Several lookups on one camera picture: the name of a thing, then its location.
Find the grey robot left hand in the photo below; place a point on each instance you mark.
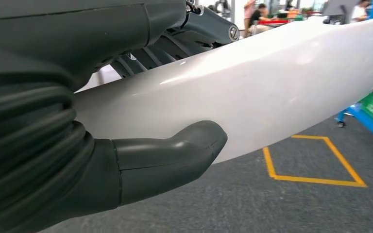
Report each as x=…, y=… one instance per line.
x=61, y=38

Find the person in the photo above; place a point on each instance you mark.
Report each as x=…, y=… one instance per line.
x=358, y=13
x=257, y=16
x=249, y=9

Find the yellow floor tape outline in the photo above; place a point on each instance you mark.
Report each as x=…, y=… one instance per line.
x=315, y=180

